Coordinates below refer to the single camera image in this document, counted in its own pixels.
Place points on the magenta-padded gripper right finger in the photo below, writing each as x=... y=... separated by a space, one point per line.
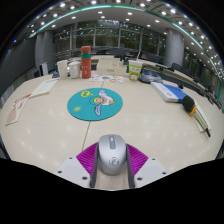
x=138 y=160

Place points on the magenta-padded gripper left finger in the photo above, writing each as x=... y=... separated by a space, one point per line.
x=86 y=159

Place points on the silver grey computer mouse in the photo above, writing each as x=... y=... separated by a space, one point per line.
x=112 y=155

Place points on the round teal cartoon mouse pad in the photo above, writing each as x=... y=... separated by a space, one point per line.
x=86 y=110

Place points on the blue and white binder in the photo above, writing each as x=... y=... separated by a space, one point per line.
x=168 y=92

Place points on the white book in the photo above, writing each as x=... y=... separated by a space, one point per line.
x=202 y=118

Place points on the white paper booklet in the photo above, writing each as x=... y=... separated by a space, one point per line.
x=44 y=88

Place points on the colourful sticker sheet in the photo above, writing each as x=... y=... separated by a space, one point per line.
x=106 y=79

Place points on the grey desktop microphone unit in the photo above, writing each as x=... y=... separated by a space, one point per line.
x=150 y=76

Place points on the green white drink cup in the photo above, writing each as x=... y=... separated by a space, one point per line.
x=135 y=70

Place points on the beige cardboard box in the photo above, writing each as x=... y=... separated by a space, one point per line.
x=111 y=67

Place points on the red bottle with green band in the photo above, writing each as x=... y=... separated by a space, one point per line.
x=86 y=63

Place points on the group of black office chairs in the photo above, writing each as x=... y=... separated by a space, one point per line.
x=173 y=66

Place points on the group of ceiling lights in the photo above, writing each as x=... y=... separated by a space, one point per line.
x=100 y=12

